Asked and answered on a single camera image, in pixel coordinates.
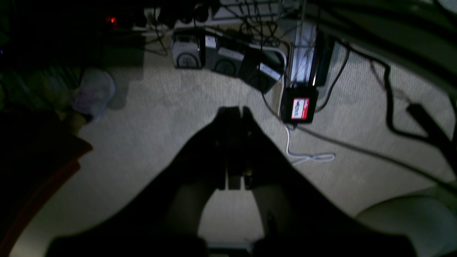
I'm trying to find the white cable on floor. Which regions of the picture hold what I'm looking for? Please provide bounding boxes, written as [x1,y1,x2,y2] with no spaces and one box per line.
[285,124,335,165]

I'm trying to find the black box with red screen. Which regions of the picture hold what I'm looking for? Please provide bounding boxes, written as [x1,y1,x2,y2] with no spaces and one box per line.
[280,87,318,124]

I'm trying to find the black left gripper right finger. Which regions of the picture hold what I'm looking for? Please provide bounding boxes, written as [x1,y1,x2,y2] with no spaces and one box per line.
[242,107,416,257]

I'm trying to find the grey equipment boxes on floor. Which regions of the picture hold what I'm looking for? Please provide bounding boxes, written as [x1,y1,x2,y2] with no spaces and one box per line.
[170,28,287,93]

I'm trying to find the black floor cable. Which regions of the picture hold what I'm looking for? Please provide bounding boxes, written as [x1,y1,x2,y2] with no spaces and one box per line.
[316,39,457,186]

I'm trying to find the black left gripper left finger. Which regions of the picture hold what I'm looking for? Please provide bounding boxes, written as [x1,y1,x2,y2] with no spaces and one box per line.
[47,107,240,257]

